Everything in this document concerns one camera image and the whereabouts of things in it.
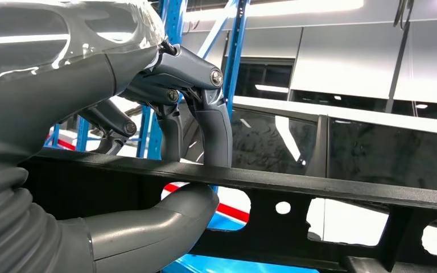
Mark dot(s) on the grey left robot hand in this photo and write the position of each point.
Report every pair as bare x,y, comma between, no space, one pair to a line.
52,75

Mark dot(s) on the blue metal shelf rack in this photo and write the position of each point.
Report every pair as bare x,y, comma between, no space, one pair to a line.
235,56

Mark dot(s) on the white car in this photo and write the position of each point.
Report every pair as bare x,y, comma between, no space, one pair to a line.
392,158

